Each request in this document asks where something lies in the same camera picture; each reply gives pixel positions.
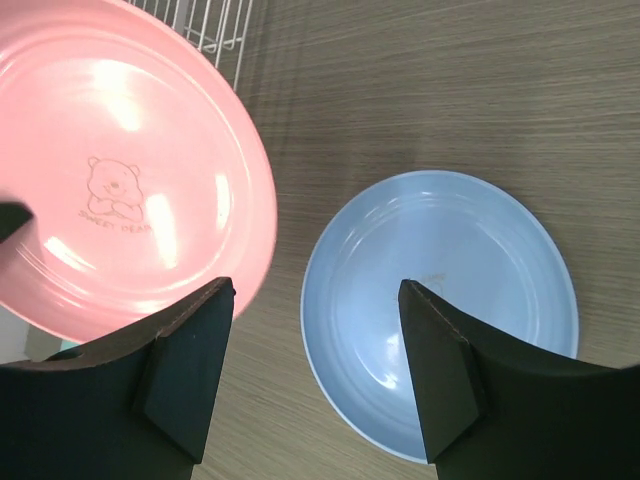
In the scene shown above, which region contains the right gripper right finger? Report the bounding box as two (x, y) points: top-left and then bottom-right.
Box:
(398, 280), (639, 479)

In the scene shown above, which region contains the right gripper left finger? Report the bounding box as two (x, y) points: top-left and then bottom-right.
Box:
(1, 278), (235, 479)

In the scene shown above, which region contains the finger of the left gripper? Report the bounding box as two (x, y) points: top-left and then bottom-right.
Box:
(0, 201), (33, 243)

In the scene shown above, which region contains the pink plate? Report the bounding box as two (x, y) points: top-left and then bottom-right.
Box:
(1, 1), (277, 343)

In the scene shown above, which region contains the blue plate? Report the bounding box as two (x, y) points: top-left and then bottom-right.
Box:
(300, 170), (579, 464)

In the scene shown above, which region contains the teal folding board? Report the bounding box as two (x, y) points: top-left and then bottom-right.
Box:
(60, 340), (78, 351)

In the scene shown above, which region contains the white wire dish rack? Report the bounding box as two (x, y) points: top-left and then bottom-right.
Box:
(127, 0), (257, 91)

